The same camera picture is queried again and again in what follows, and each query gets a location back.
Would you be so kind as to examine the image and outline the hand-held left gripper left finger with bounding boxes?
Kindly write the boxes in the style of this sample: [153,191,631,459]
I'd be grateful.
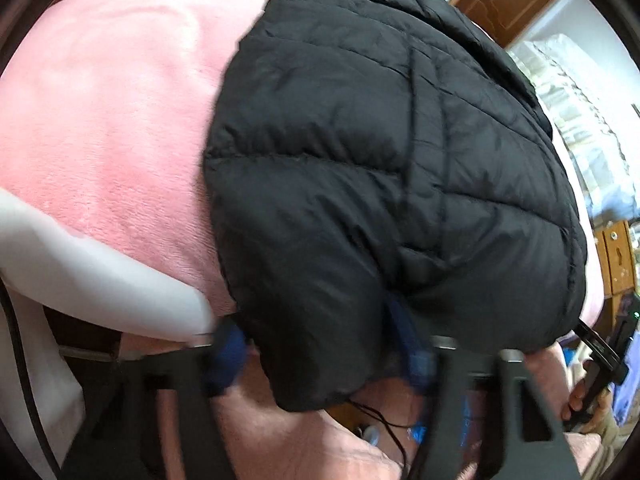
[60,317,251,480]

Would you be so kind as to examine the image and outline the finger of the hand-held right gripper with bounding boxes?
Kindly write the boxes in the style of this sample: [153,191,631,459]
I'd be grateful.
[575,317,628,386]

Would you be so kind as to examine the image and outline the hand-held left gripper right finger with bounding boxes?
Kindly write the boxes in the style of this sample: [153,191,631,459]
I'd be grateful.
[385,295,583,480]

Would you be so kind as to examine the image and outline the black puffer jacket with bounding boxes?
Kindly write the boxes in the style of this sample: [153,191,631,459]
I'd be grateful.
[202,0,587,413]

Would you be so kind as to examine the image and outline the person's right hand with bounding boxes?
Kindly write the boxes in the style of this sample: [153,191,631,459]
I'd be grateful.
[562,382,613,433]

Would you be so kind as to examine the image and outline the purple garment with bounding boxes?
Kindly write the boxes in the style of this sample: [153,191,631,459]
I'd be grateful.
[612,377,640,416]

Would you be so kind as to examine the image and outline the wooden dresser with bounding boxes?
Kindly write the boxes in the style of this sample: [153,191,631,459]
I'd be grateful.
[592,220,638,301]

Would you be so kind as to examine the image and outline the person's pink pants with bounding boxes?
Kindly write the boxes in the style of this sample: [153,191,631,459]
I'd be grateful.
[215,345,601,480]

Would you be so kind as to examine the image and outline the thin black cord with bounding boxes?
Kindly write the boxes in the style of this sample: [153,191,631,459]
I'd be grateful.
[345,399,416,468]

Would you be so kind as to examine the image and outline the wooden bed frame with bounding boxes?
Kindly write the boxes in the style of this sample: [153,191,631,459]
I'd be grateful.
[44,304,126,361]

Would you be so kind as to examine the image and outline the black cable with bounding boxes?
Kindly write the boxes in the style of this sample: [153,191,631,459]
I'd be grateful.
[0,280,62,480]

